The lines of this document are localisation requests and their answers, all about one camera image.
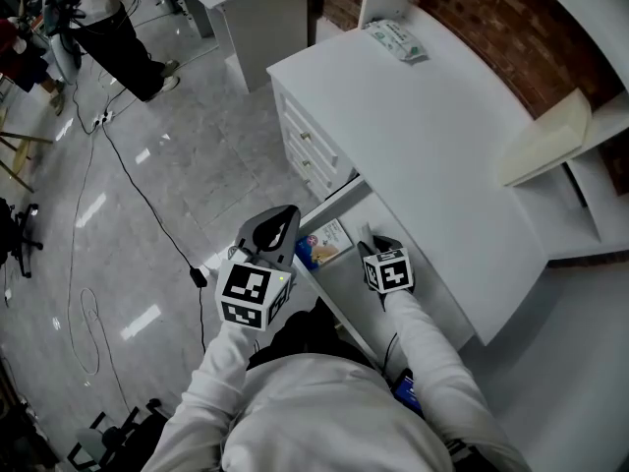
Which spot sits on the wooden stool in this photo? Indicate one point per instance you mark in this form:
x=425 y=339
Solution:
x=19 y=150

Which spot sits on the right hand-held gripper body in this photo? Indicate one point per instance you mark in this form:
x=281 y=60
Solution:
x=390 y=273

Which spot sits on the large white drawer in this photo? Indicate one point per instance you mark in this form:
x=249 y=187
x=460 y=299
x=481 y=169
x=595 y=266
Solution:
x=354 y=283

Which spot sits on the small white drawer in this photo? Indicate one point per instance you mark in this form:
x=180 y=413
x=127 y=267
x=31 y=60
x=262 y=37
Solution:
x=309 y=128
x=309 y=160
x=309 y=182

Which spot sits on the small printed box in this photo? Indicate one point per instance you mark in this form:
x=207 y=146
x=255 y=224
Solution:
x=326 y=244

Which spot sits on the wet wipes packet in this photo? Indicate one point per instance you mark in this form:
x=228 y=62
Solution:
x=398 y=41

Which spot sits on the blue phone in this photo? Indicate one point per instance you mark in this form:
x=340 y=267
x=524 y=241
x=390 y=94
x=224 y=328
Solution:
x=409 y=394

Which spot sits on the black office chair base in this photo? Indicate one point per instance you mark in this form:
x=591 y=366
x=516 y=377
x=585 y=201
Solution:
x=22 y=239

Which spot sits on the grey oval panel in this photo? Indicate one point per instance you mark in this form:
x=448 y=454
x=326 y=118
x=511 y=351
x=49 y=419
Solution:
x=64 y=59

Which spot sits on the white power strip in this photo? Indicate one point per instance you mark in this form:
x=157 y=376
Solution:
x=103 y=118

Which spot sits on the white desk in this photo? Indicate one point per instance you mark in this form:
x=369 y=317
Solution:
x=417 y=140

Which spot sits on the black power adapter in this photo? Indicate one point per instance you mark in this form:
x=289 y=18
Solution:
x=198 y=276

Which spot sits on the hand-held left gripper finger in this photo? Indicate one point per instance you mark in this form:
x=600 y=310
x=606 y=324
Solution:
x=268 y=229
x=295 y=236

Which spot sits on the plain white side table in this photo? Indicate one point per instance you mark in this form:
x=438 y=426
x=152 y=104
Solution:
x=255 y=17

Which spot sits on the white hutch shelf unit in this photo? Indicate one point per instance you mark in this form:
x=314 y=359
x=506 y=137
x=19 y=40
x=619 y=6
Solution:
x=585 y=165

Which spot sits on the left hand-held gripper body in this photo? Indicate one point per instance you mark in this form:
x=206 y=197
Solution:
x=250 y=293

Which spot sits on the person's black trouser leg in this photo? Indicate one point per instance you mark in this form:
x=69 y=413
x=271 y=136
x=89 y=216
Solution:
x=309 y=335

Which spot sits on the person's right forearm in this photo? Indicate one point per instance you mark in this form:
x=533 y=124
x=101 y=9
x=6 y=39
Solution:
x=442 y=376

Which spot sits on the person's left forearm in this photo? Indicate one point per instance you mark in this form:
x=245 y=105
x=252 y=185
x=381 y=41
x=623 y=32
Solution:
x=206 y=391

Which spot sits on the cream rectangular block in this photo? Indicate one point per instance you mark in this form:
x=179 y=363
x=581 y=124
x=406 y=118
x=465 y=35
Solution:
x=545 y=140

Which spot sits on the person's white sweatshirt torso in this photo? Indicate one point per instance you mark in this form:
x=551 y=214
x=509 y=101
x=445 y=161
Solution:
x=334 y=416

